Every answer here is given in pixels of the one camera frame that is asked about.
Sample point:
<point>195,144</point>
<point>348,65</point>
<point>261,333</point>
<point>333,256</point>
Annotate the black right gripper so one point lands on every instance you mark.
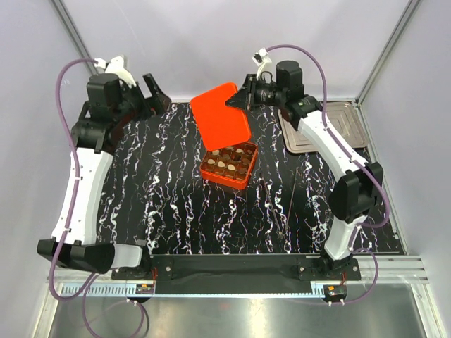
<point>245,98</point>

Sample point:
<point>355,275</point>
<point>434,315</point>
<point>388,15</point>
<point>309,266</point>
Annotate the aluminium frame rail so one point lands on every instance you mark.
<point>70,31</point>

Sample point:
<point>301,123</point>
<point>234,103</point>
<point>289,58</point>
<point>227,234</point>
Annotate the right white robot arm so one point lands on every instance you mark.
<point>357,181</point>

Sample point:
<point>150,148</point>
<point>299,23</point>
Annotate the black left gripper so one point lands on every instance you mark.
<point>159,102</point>

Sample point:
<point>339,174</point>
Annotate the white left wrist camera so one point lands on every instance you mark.
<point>117,66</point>

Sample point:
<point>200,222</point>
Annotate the orange box lid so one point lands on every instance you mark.
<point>220,125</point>

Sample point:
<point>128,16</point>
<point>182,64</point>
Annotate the orange chocolate box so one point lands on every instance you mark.
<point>231,166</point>

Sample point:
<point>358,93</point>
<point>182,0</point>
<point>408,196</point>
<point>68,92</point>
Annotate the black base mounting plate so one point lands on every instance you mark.
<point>298,266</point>

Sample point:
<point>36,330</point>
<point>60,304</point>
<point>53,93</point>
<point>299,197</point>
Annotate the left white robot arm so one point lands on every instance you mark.
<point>73,242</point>

